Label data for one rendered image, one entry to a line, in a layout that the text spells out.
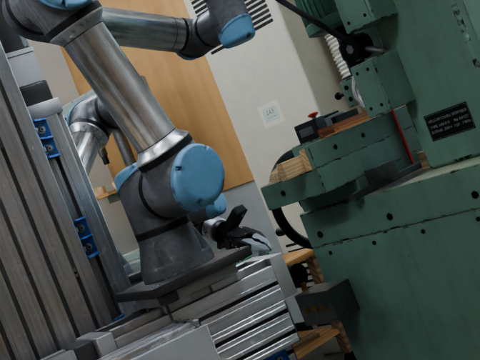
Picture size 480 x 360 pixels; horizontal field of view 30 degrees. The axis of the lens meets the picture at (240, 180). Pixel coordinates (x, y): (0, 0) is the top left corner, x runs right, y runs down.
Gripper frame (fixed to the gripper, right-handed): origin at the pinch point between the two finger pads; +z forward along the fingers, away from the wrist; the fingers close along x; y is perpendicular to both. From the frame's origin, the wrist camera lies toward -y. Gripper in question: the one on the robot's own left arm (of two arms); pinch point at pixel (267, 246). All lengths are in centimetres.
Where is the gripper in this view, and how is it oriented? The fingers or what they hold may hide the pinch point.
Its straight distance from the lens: 258.2
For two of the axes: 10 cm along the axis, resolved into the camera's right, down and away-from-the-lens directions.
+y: 0.2, 9.1, 4.1
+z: 7.0, 2.8, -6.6
